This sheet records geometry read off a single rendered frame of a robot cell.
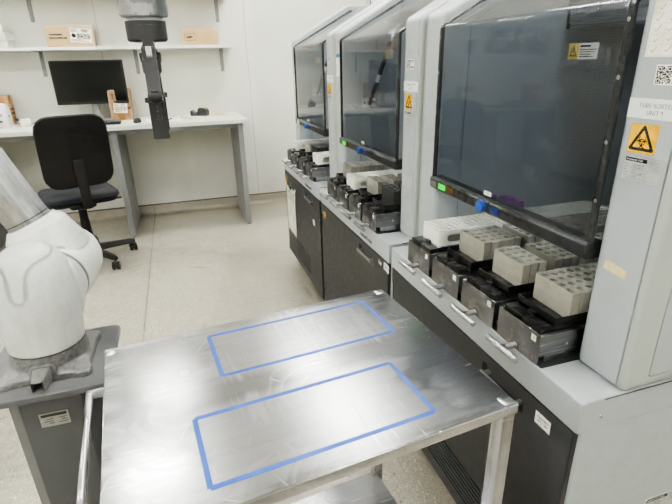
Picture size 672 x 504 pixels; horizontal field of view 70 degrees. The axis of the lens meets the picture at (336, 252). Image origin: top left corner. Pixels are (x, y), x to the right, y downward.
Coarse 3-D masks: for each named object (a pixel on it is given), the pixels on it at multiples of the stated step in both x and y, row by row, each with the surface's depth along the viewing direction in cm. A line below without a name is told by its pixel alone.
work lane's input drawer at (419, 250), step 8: (416, 240) 143; (424, 240) 143; (408, 248) 148; (416, 248) 143; (424, 248) 139; (432, 248) 136; (440, 248) 137; (408, 256) 149; (416, 256) 143; (424, 256) 138; (432, 256) 136; (400, 264) 145; (408, 264) 142; (416, 264) 142; (424, 264) 139; (424, 272) 140
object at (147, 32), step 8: (128, 24) 89; (136, 24) 88; (144, 24) 89; (152, 24) 89; (160, 24) 90; (128, 32) 90; (136, 32) 89; (144, 32) 89; (152, 32) 90; (160, 32) 91; (128, 40) 91; (136, 40) 90; (144, 40) 90; (152, 40) 90; (160, 40) 91
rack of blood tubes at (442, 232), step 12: (468, 216) 148; (480, 216) 147; (492, 216) 149; (432, 228) 139; (444, 228) 138; (456, 228) 138; (468, 228) 138; (432, 240) 140; (444, 240) 137; (456, 240) 145
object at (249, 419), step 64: (256, 320) 100; (320, 320) 100; (384, 320) 99; (128, 384) 81; (192, 384) 81; (256, 384) 80; (320, 384) 80; (384, 384) 80; (448, 384) 79; (128, 448) 68; (192, 448) 67; (256, 448) 67; (320, 448) 67; (384, 448) 67
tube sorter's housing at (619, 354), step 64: (640, 64) 76; (640, 192) 80; (640, 256) 81; (448, 320) 130; (640, 320) 83; (512, 384) 106; (576, 384) 92; (640, 384) 90; (448, 448) 141; (512, 448) 109; (576, 448) 91; (640, 448) 98
